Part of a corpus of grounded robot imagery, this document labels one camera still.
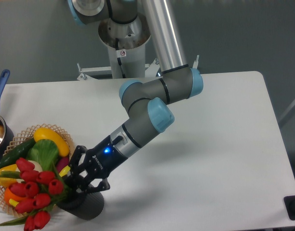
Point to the purple sweet potato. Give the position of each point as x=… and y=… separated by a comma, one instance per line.
x=63, y=162

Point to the yellow banana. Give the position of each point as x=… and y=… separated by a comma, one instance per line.
x=65, y=171

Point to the green cucumber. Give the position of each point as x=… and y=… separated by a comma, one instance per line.
x=17, y=152

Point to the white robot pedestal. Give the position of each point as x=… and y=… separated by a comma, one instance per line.
x=125, y=32

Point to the woven wicker basket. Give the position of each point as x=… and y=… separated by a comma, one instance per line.
x=20, y=138

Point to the orange fruit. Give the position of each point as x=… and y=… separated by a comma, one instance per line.
x=8, y=195

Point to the red tulip bouquet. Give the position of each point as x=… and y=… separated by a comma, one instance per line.
x=32, y=219

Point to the green bok choy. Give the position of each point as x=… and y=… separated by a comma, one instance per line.
x=45, y=152

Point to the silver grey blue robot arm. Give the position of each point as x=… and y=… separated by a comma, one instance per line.
x=145, y=49

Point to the blue handled saucepan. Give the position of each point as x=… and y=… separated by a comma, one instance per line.
x=6, y=134

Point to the dark grey ribbed vase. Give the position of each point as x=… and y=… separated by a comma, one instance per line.
x=83, y=203

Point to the black device at edge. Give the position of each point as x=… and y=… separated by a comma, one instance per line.
x=290, y=206

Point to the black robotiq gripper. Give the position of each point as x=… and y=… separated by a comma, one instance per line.
x=98, y=163

